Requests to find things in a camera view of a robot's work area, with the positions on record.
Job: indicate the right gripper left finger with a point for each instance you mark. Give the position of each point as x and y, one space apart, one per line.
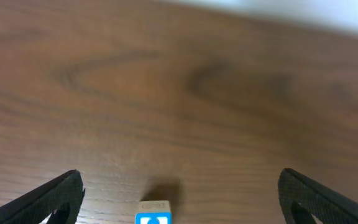
58 200

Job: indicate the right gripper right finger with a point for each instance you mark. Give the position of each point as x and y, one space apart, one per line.
304 200

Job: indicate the blue number 2 block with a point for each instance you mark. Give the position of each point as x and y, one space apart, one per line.
153 212

